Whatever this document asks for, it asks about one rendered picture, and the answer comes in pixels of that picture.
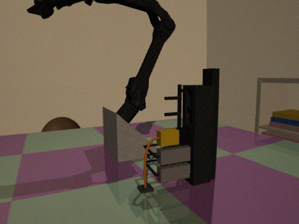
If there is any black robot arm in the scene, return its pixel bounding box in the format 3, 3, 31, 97
94, 0, 176, 124

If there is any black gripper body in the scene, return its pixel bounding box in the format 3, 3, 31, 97
34, 0, 75, 19

